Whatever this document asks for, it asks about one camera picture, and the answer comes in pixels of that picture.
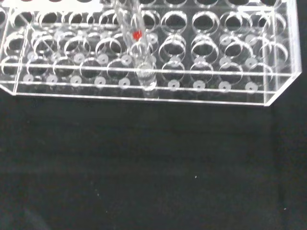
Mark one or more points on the clear acrylic test tube rack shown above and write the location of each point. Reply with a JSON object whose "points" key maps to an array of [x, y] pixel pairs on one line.
{"points": [[216, 60]]}

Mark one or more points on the black table cloth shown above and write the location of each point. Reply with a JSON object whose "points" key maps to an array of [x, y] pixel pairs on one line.
{"points": [[153, 167]]}

